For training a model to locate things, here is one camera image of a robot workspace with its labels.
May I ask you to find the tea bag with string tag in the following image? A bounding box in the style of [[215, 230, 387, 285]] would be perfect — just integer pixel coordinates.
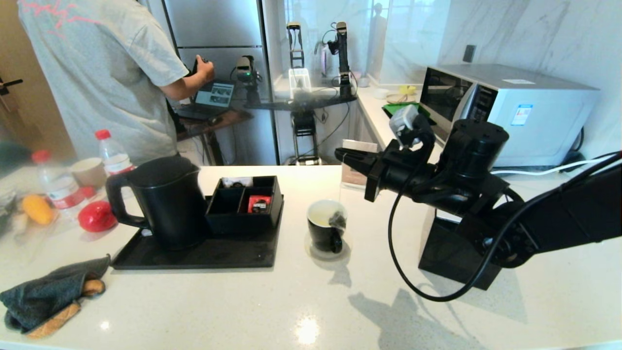
[[328, 156, 348, 230]]

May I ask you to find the black electric kettle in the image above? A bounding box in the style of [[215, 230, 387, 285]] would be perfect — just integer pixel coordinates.
[[104, 157, 207, 251]]

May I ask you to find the pink QR code sign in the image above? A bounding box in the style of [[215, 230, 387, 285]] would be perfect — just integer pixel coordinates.
[[340, 140, 379, 190]]

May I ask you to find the green mat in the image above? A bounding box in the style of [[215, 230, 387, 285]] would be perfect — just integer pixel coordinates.
[[382, 102, 432, 120]]

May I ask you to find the black mug white inside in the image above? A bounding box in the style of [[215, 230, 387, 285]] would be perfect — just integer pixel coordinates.
[[307, 199, 348, 254]]

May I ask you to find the round translucent coaster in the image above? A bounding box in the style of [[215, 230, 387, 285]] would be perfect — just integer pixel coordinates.
[[304, 232, 351, 261]]

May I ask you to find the black tissue box white lid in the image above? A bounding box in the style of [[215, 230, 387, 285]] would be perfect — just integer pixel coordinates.
[[419, 209, 502, 291]]

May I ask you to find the red sachet packet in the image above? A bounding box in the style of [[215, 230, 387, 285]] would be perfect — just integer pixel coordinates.
[[247, 195, 270, 214]]

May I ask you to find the silver microwave oven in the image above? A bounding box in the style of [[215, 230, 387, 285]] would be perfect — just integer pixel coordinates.
[[420, 64, 599, 167]]

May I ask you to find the black compartment organizer box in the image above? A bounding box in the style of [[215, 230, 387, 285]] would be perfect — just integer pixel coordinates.
[[203, 176, 283, 239]]

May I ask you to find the brown wooden desk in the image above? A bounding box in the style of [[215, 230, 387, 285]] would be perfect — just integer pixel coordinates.
[[176, 108, 254, 166]]

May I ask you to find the open laptop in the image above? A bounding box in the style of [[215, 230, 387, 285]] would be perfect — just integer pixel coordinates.
[[177, 82, 236, 121]]

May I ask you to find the black serving tray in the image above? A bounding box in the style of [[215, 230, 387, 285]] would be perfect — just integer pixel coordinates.
[[111, 194, 284, 270]]

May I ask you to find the clear water bottle red cap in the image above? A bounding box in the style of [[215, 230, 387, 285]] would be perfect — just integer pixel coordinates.
[[32, 151, 90, 222], [95, 130, 134, 176]]

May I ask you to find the red round fruit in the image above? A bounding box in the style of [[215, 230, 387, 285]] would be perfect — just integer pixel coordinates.
[[78, 201, 117, 233]]

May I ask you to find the beige paper cup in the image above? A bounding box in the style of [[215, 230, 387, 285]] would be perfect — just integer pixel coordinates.
[[69, 158, 106, 189]]

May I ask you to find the person in gray t-shirt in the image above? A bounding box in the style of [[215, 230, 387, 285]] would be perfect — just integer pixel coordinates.
[[17, 0, 216, 165]]

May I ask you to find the orange fruit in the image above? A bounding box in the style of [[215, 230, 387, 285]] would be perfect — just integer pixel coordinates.
[[22, 195, 55, 226]]

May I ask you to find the dark oven mitt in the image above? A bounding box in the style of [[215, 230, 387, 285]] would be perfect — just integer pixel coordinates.
[[0, 255, 111, 333]]

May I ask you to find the brown cork pad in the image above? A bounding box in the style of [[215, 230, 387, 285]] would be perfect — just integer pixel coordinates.
[[27, 280, 106, 340]]

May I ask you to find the thin black camera cable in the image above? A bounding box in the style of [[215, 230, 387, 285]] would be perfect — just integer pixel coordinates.
[[387, 131, 622, 303]]

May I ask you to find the white power cable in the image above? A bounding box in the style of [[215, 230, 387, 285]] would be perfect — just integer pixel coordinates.
[[491, 157, 620, 176]]

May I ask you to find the black power cable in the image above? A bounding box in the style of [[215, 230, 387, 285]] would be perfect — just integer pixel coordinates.
[[559, 127, 622, 168]]

